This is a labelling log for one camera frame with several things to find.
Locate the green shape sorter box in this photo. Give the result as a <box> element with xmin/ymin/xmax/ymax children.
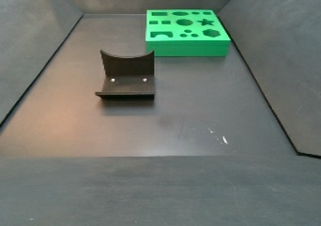
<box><xmin>146</xmin><ymin>9</ymin><xmax>232</xmax><ymax>56</ymax></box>

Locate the black curved holder stand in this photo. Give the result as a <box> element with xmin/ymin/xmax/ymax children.
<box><xmin>95</xmin><ymin>51</ymin><xmax>155</xmax><ymax>98</ymax></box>

